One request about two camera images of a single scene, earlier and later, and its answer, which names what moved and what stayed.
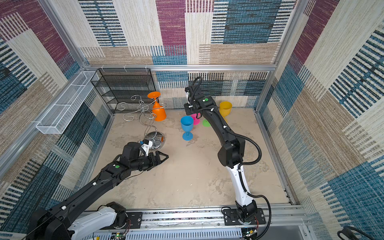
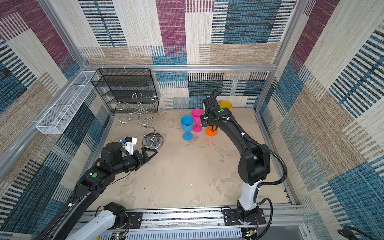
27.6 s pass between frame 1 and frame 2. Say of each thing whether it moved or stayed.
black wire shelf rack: stayed
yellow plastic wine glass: stayed
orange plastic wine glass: moved
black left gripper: moved
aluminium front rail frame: stayed
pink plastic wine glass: moved
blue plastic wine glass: stayed
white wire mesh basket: stayed
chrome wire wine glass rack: stayed
